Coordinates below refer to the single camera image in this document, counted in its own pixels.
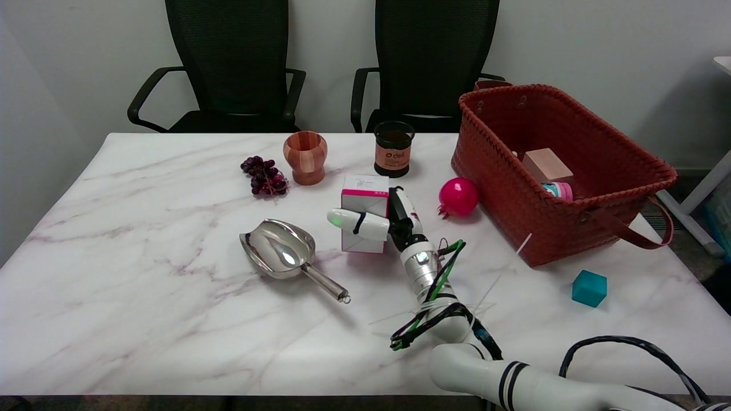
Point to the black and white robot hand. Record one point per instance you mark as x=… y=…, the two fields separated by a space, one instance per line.
x=402 y=220

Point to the white paper box pink edges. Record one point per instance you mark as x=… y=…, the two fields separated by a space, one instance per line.
x=365 y=197

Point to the striped wooden cup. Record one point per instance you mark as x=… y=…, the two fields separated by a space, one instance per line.
x=305 y=157

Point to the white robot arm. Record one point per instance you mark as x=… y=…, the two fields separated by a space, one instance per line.
x=514 y=377

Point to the pink pomegranate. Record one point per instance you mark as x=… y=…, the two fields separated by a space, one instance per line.
x=458 y=197

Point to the black cup with orange label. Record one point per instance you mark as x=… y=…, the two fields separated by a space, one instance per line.
x=393 y=151

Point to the silver metal scoop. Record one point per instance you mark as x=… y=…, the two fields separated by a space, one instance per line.
x=282 y=251

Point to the dark purple grape bunch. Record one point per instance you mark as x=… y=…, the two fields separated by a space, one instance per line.
x=265 y=177

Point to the pink rectangular block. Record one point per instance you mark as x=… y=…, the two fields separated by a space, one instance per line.
x=547 y=164

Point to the small bottle with pink cap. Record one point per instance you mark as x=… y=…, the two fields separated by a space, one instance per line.
x=558 y=190

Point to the black mesh office chair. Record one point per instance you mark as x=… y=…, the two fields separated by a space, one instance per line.
x=228 y=63
x=428 y=63

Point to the teal cube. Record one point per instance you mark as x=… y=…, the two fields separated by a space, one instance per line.
x=589 y=288

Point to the red woven basket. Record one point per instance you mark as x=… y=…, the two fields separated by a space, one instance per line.
x=617 y=142

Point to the blue storage bin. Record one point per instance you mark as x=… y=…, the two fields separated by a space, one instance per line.
x=721 y=222

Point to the white desk frame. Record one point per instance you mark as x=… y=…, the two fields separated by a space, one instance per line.
x=694 y=200

